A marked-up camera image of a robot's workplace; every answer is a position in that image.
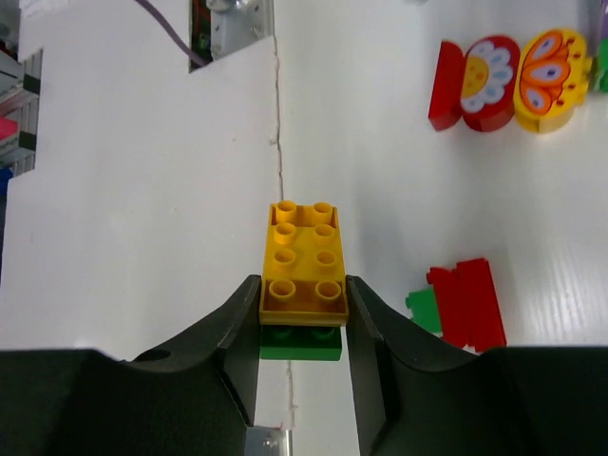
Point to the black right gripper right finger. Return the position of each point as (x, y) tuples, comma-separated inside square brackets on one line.
[(415, 394)]

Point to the green lego plate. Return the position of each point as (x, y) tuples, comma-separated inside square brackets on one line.
[(292, 343)]

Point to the red lego brick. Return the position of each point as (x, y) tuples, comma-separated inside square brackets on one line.
[(468, 305)]

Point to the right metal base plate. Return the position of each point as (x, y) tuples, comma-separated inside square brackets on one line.
[(220, 28)]

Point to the small green lego brick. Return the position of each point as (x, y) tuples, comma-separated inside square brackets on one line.
[(424, 311)]

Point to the yellow lego brick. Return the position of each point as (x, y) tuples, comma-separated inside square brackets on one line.
[(304, 278)]

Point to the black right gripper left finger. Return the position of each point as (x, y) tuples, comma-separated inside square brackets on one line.
[(194, 394)]

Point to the yellow butterfly lego piece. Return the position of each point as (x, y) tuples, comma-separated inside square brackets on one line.
[(553, 79)]

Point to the red flower lego piece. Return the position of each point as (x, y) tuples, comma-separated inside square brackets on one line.
[(475, 86)]

